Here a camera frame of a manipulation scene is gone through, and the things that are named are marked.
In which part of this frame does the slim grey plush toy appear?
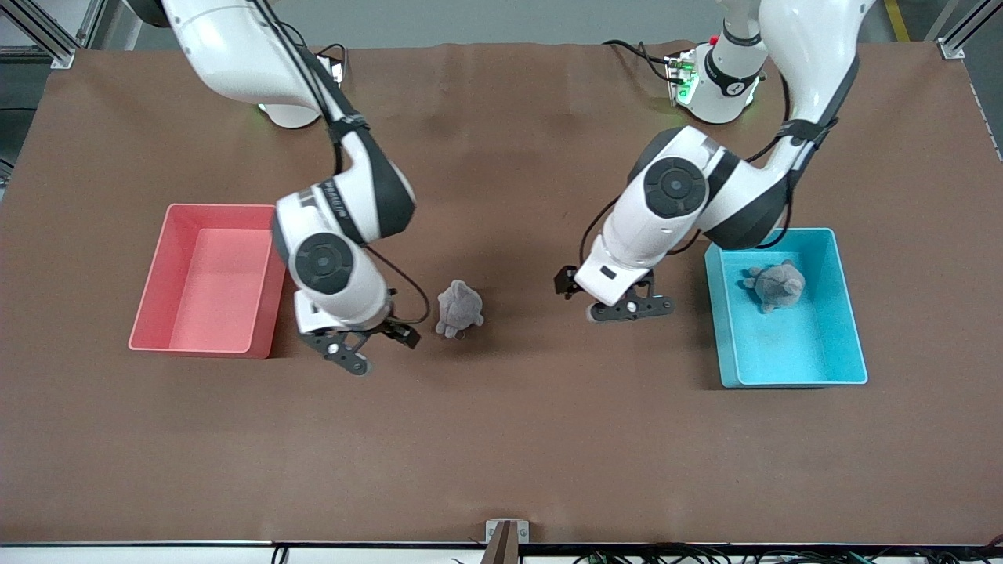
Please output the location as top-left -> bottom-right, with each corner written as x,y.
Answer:
436,279 -> 485,340

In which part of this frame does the round grey plush toy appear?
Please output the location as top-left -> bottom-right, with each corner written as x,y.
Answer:
742,259 -> 807,315

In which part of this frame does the pink plastic box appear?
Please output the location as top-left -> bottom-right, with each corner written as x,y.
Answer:
128,203 -> 293,360

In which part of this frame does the blue plastic box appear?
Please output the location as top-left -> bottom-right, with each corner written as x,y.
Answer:
704,227 -> 869,389

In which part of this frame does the brown table mat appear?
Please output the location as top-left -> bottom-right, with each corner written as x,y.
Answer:
0,41 -> 1003,545

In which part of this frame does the brown camera post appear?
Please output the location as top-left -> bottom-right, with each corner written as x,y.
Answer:
480,521 -> 520,564

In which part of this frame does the black base cable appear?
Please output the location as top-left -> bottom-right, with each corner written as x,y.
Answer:
313,41 -> 351,83
602,38 -> 683,85

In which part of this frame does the aluminium frame profile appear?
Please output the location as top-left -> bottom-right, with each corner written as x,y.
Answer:
0,0 -> 107,70
939,0 -> 1003,61

